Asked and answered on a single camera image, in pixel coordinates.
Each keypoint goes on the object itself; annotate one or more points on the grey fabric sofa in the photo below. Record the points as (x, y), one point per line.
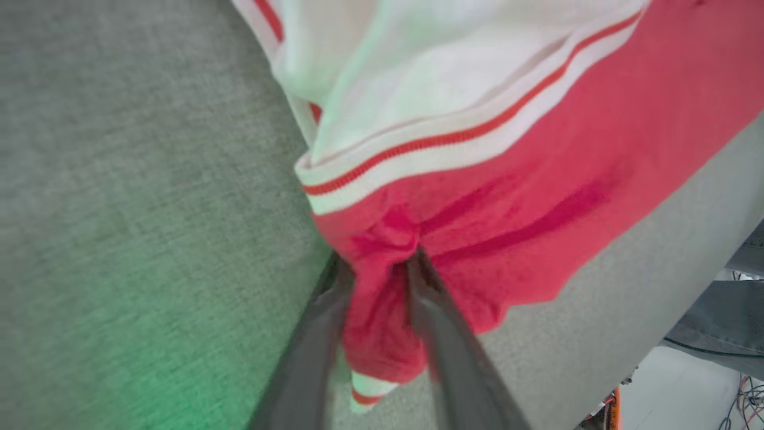
(149, 209)

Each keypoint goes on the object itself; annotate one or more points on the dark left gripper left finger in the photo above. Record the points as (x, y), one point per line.
(304, 364)

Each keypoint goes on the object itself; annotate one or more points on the red and white garment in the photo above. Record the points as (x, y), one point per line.
(507, 149)

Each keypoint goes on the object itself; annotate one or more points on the orange object under sofa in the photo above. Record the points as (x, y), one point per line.
(613, 412)

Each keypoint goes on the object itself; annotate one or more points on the grey-blue denim cloth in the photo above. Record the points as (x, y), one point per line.
(725, 316)

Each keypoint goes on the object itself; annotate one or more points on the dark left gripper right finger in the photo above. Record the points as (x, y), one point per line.
(459, 364)

